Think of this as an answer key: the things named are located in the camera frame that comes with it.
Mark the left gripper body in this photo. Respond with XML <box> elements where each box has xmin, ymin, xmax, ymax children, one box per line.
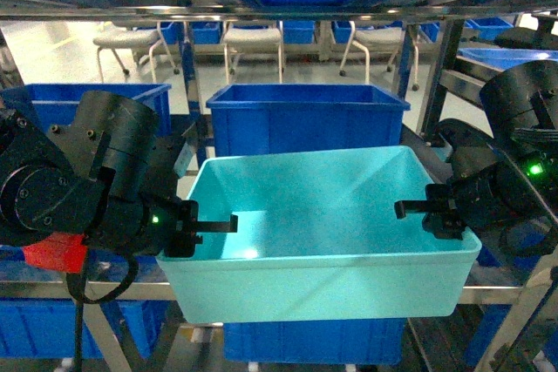
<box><xmin>84</xmin><ymin>193</ymin><xmax>203</xmax><ymax>258</ymax></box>

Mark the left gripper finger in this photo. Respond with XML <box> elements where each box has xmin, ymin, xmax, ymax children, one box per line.
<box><xmin>195</xmin><ymin>214</ymin><xmax>238</xmax><ymax>233</ymax></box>

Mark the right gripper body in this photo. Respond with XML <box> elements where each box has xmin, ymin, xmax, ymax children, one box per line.
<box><xmin>422</xmin><ymin>145</ymin><xmax>543</xmax><ymax>239</ymax></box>

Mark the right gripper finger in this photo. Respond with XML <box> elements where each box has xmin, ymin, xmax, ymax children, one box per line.
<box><xmin>394</xmin><ymin>200</ymin><xmax>449</xmax><ymax>220</ymax></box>

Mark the teal plastic bin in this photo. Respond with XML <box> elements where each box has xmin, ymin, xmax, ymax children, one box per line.
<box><xmin>157</xmin><ymin>145</ymin><xmax>481</xmax><ymax>323</ymax></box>

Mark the blue bin left shelf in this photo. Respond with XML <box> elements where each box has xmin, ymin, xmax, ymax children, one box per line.
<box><xmin>0</xmin><ymin>82</ymin><xmax>173</xmax><ymax>138</ymax></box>

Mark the steel shelf top beam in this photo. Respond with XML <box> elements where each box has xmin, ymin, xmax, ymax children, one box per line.
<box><xmin>1</xmin><ymin>0</ymin><xmax>557</xmax><ymax>23</ymax></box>

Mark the blue bin behind teal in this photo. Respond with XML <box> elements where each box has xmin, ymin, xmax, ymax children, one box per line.
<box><xmin>207</xmin><ymin>84</ymin><xmax>411</xmax><ymax>157</ymax></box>

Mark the blue bin lower middle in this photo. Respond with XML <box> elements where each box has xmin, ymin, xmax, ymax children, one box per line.
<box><xmin>223</xmin><ymin>318</ymin><xmax>406</xmax><ymax>365</ymax></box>

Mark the blue bin lower left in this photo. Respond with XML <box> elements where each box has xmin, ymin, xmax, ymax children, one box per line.
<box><xmin>1</xmin><ymin>299</ymin><xmax>169</xmax><ymax>359</ymax></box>

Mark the white chair right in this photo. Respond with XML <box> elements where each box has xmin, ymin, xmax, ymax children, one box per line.
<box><xmin>338</xmin><ymin>20</ymin><xmax>420</xmax><ymax>91</ymax></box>

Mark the white chair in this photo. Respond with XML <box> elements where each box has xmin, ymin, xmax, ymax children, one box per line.
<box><xmin>338</xmin><ymin>20</ymin><xmax>420</xmax><ymax>91</ymax></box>
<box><xmin>221</xmin><ymin>20</ymin><xmax>284</xmax><ymax>84</ymax></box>
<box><xmin>92</xmin><ymin>22</ymin><xmax>180</xmax><ymax>83</ymax></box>

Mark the white chair left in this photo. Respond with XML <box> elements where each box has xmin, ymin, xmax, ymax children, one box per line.
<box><xmin>92</xmin><ymin>22</ymin><xmax>180</xmax><ymax>83</ymax></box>

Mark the white chair middle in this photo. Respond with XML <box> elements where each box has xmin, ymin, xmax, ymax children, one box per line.
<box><xmin>221</xmin><ymin>20</ymin><xmax>284</xmax><ymax>84</ymax></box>

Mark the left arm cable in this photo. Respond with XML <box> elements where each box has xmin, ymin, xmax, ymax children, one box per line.
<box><xmin>65</xmin><ymin>249</ymin><xmax>140</xmax><ymax>372</ymax></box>

